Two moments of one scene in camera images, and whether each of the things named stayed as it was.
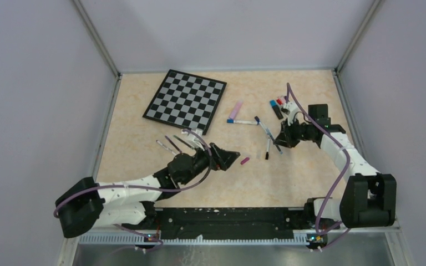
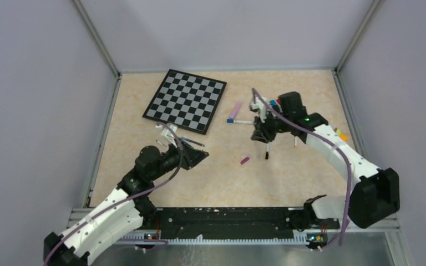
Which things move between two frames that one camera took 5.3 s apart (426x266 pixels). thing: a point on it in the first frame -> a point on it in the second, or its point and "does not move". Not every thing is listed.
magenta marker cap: (244, 160) does not move
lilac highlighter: (236, 109) does not move
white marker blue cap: (248, 122) does not move
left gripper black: (222, 159) -> (192, 157)
